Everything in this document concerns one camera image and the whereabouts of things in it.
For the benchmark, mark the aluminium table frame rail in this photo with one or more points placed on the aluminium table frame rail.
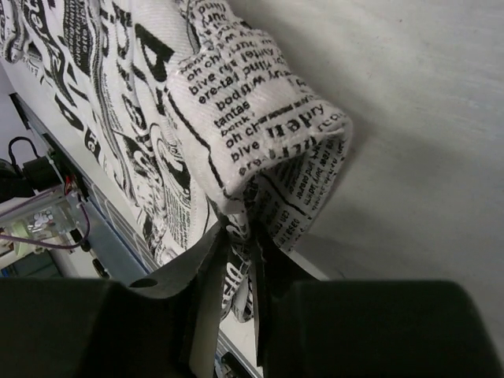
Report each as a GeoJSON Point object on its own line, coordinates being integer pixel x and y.
{"type": "Point", "coordinates": [98, 220]}

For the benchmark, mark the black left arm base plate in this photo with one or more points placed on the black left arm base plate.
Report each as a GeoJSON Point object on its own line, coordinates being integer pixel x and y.
{"type": "Point", "coordinates": [39, 174]}

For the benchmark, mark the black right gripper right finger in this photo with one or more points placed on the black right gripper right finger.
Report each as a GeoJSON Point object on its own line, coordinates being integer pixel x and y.
{"type": "Point", "coordinates": [305, 327]}

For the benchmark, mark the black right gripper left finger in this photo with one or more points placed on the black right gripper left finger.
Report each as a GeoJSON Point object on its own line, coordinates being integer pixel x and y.
{"type": "Point", "coordinates": [138, 327]}

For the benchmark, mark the newspaper print trousers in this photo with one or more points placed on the newspaper print trousers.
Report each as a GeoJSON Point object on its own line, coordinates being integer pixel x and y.
{"type": "Point", "coordinates": [195, 115]}

